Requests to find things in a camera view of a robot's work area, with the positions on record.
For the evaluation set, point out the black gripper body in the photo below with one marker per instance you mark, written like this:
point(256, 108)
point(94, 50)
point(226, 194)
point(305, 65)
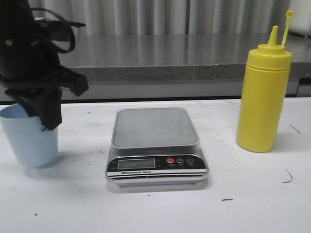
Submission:
point(57, 78)

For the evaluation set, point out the white blender appliance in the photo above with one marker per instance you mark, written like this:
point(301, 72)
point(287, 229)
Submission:
point(301, 21)

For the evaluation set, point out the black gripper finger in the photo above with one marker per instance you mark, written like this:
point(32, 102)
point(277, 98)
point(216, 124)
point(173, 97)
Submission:
point(49, 109)
point(30, 106)

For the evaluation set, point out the yellow squeeze bottle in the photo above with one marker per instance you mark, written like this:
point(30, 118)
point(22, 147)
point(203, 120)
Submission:
point(264, 87)

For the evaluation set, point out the grey curtain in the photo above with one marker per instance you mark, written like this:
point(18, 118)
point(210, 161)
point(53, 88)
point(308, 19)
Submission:
point(158, 17)

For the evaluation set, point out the light blue plastic cup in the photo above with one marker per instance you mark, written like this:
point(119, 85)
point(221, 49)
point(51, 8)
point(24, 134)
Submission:
point(32, 144)

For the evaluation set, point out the grey stone counter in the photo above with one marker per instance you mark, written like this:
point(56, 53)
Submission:
point(161, 67)

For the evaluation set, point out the silver electronic kitchen scale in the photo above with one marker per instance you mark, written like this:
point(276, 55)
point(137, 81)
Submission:
point(151, 146)

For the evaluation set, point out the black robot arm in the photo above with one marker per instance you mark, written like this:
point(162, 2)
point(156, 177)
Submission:
point(30, 68)

